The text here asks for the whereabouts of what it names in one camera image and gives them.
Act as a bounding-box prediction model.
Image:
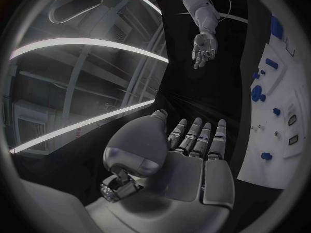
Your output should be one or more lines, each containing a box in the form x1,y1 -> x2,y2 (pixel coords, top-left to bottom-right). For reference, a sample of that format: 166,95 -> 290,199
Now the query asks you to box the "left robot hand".
84,109 -> 235,233

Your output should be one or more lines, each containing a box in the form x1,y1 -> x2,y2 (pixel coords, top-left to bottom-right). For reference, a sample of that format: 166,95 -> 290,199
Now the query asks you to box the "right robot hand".
192,31 -> 219,70

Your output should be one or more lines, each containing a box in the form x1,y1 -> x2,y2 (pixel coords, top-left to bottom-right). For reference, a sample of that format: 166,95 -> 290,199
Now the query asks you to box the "white task board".
236,13 -> 308,190

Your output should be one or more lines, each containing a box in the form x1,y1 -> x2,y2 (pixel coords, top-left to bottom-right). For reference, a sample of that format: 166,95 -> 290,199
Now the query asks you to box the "blue long cylinder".
265,57 -> 279,70

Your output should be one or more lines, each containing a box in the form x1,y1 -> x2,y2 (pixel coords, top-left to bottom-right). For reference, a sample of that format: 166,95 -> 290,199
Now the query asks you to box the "blue gear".
250,85 -> 266,102

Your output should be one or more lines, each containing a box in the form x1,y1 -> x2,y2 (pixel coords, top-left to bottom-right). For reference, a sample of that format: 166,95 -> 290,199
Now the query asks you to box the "blue block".
270,16 -> 284,39

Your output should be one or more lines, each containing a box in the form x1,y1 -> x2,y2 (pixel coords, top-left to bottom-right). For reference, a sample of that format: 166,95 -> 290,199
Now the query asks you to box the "white cable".
208,0 -> 232,23

